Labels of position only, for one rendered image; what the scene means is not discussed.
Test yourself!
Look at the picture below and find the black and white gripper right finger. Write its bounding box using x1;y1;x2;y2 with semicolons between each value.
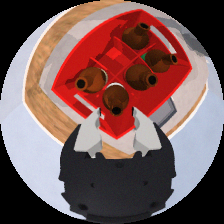
132;107;176;178

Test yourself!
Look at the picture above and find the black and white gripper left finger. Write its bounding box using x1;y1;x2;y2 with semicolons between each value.
58;107;103;182

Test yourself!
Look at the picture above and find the red crate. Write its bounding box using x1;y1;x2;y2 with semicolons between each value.
51;9;192;140

